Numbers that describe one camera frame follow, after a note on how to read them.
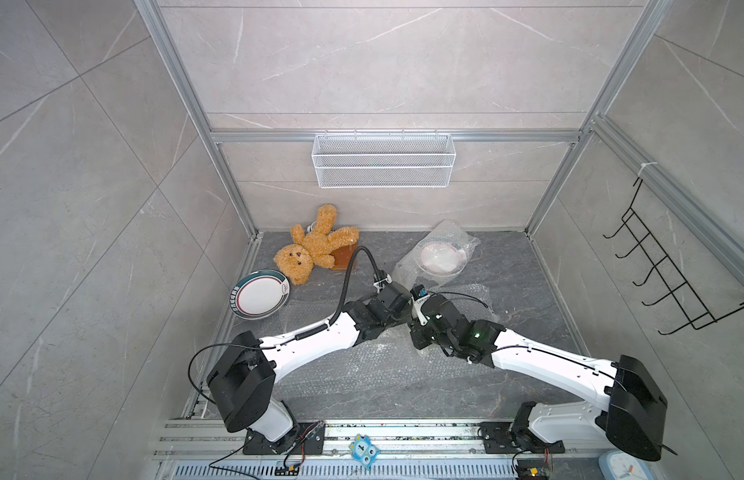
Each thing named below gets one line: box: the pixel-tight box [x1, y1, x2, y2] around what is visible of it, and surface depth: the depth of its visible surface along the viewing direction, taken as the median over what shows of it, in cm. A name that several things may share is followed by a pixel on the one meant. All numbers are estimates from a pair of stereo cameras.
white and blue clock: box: [598, 450, 657, 480], surface depth 69 cm
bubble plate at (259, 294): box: [229, 270, 290, 320], surface depth 101 cm
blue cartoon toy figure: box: [349, 434, 381, 469], surface depth 72 cm
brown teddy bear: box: [274, 204, 359, 285], surface depth 108 cm
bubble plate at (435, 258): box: [392, 219, 481, 291], surface depth 112 cm
